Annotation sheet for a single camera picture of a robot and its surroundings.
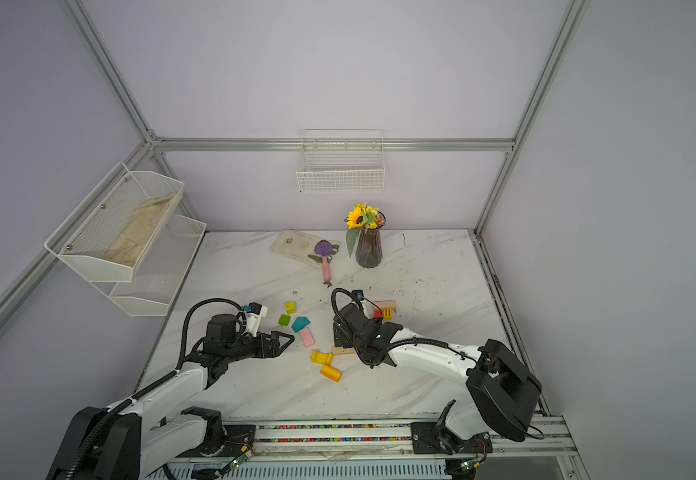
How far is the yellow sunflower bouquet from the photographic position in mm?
906

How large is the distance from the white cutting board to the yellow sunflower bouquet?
0.21m

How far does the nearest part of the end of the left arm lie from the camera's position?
659 mm

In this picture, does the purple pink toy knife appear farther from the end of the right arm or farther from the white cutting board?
the end of the right arm

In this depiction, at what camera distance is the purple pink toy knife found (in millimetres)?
1092

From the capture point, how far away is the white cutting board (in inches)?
44.6

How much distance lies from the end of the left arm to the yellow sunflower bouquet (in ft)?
1.23
